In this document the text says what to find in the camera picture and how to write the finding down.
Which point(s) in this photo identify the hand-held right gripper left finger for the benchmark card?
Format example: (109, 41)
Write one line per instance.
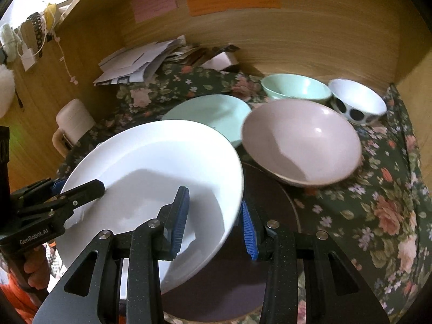
(179, 219)

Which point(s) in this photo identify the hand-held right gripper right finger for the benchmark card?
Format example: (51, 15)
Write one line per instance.
(248, 236)

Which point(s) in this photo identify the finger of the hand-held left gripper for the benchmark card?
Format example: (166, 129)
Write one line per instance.
(58, 185)
(86, 191)

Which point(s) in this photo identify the large white plate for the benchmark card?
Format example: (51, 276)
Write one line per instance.
(152, 155)

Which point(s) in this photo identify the person's left forearm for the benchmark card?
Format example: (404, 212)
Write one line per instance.
(15, 293)

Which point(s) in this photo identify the person's left hand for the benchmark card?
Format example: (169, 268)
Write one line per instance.
(35, 270)

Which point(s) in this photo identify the dark brown round plate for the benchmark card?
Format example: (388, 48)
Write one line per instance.
(222, 276)

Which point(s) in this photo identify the cream mug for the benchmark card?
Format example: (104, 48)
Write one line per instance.
(72, 118)

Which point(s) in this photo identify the white fluffy toy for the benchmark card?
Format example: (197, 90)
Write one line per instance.
(6, 87)

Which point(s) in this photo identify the mint green plate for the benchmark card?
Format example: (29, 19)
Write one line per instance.
(209, 111)

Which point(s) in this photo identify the pink bowl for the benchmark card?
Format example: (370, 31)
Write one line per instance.
(297, 135)

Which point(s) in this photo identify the dark green floral cloth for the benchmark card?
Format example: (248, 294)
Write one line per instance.
(371, 209)

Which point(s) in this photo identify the stack of white papers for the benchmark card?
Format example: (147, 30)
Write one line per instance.
(135, 60)

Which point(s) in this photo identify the black dotted ribbon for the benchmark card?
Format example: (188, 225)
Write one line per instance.
(39, 33)

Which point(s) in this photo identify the mint green bowl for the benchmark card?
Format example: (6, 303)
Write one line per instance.
(297, 86)

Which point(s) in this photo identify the white cardboard box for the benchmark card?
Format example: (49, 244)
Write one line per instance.
(219, 61)

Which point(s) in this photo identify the white bowl with black dots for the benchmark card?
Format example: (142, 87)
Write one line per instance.
(354, 94)

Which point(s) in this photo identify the pink paper note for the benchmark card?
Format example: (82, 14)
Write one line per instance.
(153, 1)

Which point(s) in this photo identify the white wall charger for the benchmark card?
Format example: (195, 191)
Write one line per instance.
(28, 59)

